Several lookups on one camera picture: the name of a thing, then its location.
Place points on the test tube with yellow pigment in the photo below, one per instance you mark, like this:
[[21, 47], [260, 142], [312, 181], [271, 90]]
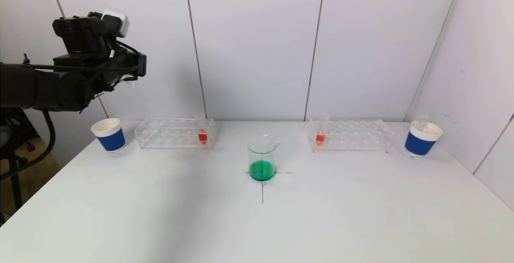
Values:
[[422, 123]]

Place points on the clear acrylic test tube rack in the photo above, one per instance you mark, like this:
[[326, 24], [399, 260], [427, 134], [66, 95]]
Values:
[[172, 136], [349, 136]]

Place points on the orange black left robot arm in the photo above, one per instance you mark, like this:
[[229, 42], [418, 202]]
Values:
[[40, 86]]

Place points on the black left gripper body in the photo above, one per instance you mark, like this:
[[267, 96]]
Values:
[[126, 64]]

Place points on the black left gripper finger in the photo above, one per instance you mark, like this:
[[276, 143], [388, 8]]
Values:
[[142, 64]]

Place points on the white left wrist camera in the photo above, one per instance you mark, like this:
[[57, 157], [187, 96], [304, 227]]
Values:
[[118, 22]]

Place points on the test tube with red pigment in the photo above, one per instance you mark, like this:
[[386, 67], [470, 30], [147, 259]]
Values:
[[202, 137], [320, 137]]

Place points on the clear glass beaker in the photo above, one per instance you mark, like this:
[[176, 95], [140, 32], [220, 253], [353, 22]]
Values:
[[261, 170]]

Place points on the blue white paper cup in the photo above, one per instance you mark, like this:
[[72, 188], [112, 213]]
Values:
[[111, 140], [419, 144]]

